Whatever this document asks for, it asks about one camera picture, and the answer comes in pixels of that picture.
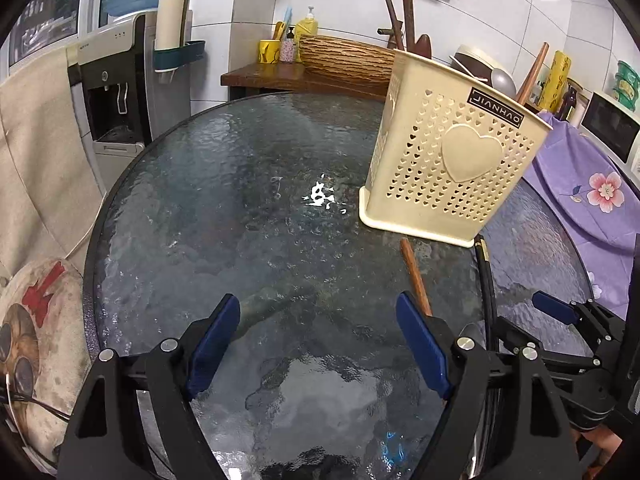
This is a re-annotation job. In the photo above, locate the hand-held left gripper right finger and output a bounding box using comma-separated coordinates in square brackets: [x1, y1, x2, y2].
[395, 290, 584, 480]

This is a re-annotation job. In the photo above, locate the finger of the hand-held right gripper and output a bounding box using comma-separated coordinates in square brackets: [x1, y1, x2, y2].
[531, 290, 628, 362]
[492, 316, 603, 377]

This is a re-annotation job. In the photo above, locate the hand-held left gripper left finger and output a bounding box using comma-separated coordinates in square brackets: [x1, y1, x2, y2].
[59, 292, 242, 480]

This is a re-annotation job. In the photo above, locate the black chopstick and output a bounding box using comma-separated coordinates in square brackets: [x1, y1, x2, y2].
[478, 236, 500, 335]
[474, 235, 493, 341]

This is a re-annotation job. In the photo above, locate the cream plastic utensil holder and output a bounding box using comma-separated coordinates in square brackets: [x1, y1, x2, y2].
[358, 49, 555, 248]

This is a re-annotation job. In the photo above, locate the steel spoon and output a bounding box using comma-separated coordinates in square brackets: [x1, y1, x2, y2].
[489, 66, 519, 102]

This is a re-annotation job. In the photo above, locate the wooden spoon handle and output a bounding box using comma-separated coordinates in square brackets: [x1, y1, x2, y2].
[516, 42, 550, 107]

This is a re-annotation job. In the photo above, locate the person's right hand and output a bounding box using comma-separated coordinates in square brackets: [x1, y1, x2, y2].
[575, 427, 637, 467]

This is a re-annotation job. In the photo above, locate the purple floral cloth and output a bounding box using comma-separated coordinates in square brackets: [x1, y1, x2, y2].
[522, 110, 640, 322]

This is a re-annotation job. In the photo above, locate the round printed cushion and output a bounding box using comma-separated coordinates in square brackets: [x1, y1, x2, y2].
[0, 255, 99, 472]

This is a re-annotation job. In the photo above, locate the white microwave oven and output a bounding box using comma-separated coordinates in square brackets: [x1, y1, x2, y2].
[580, 91, 640, 167]

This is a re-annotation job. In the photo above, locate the brown glass bottle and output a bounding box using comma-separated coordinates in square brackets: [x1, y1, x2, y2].
[557, 85, 579, 121]

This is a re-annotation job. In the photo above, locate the yellow wrapped roll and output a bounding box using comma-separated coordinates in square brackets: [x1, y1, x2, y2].
[547, 50, 572, 113]

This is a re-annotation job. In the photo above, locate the stack of green tubs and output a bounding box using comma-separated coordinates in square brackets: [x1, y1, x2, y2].
[614, 60, 640, 107]

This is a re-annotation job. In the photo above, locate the beige cloth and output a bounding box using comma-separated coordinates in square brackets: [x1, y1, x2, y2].
[0, 45, 109, 281]

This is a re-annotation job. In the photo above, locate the wooden counter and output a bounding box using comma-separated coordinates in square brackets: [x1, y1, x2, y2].
[220, 61, 392, 104]

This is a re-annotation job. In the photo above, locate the water dispenser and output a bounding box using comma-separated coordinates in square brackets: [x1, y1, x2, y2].
[67, 12, 193, 162]

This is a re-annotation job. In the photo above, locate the wicker wash basin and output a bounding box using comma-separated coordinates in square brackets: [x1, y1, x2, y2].
[297, 34, 401, 87]

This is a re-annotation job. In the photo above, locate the yellow toothbrush cup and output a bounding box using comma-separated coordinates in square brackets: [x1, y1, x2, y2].
[257, 21, 285, 64]

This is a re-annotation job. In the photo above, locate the bronze faucet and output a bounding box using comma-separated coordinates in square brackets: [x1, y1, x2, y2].
[377, 25, 405, 50]

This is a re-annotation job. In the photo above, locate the yellow soap pump bottle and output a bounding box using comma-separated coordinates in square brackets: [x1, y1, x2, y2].
[294, 6, 321, 41]

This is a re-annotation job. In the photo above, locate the sliding window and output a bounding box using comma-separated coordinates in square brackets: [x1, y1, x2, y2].
[7, 0, 108, 68]

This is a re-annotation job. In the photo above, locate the black cable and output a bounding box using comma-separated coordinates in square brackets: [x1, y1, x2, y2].
[0, 385, 76, 423]

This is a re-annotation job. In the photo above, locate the teal wall rack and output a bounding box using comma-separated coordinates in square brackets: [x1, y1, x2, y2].
[152, 40, 207, 84]

